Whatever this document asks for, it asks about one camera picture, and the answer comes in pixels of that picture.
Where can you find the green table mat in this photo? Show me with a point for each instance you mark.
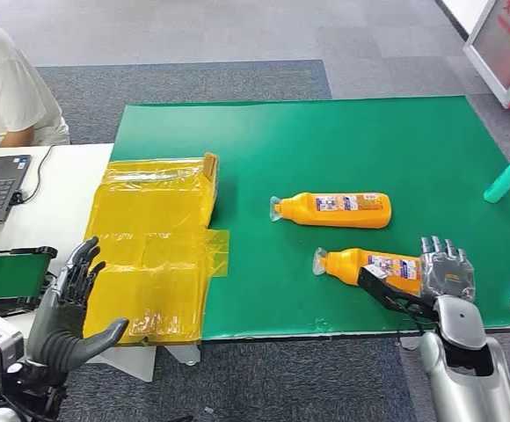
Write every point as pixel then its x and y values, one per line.
pixel 325 145

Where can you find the yellow plastic wrapped box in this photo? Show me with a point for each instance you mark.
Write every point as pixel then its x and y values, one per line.
pixel 150 204

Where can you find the person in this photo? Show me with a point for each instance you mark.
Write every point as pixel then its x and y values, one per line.
pixel 4 87

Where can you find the white table foot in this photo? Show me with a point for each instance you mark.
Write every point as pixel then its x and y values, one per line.
pixel 184 354

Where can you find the orange detergent bottle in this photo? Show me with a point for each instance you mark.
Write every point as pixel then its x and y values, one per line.
pixel 347 265
pixel 347 218

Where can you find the red and white sign cabinet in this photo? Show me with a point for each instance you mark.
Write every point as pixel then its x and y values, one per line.
pixel 501 46

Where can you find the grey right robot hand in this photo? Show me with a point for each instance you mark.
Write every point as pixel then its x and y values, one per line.
pixel 448 274

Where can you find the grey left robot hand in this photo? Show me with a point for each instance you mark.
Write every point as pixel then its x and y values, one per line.
pixel 59 326

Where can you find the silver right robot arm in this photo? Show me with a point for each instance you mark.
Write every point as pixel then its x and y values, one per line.
pixel 461 332

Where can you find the teal plastic bottle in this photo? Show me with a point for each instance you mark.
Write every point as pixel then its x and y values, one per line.
pixel 507 177

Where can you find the small green belt conveyor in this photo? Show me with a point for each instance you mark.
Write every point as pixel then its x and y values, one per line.
pixel 13 274

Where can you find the white table base plate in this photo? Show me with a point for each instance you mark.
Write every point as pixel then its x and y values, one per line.
pixel 127 361

